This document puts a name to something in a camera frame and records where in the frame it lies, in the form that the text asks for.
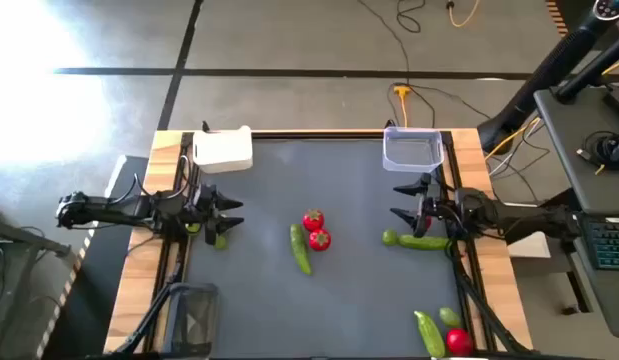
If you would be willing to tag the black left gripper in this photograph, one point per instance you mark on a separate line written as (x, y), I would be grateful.
(209, 201)

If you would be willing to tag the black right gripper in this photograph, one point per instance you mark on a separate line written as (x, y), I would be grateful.
(421, 220)

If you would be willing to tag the small green apple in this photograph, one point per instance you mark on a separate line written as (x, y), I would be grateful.
(193, 229)

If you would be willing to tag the green toy cucumber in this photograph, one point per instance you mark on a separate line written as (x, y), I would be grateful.
(430, 334)
(423, 242)
(300, 248)

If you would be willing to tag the red toy tomato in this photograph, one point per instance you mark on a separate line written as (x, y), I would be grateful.
(459, 342)
(313, 220)
(319, 240)

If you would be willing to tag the grey translucent basket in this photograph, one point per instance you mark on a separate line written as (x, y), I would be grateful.
(191, 320)

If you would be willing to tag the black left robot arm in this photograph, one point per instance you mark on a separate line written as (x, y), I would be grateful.
(114, 207)

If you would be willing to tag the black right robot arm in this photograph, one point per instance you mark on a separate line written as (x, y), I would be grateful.
(519, 217)

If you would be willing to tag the clear plastic basket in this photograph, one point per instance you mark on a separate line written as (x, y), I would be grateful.
(413, 150)

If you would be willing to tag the white plastic basket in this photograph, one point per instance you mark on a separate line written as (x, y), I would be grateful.
(222, 150)

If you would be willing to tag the grey table mat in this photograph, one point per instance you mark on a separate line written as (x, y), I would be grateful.
(339, 295)

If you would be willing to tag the white box beside table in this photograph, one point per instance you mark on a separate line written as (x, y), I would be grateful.
(529, 245)

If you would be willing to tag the dark grey desk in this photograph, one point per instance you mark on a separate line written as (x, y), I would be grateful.
(574, 170)

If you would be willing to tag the backlit computer keyboard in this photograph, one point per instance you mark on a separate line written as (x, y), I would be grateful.
(609, 245)

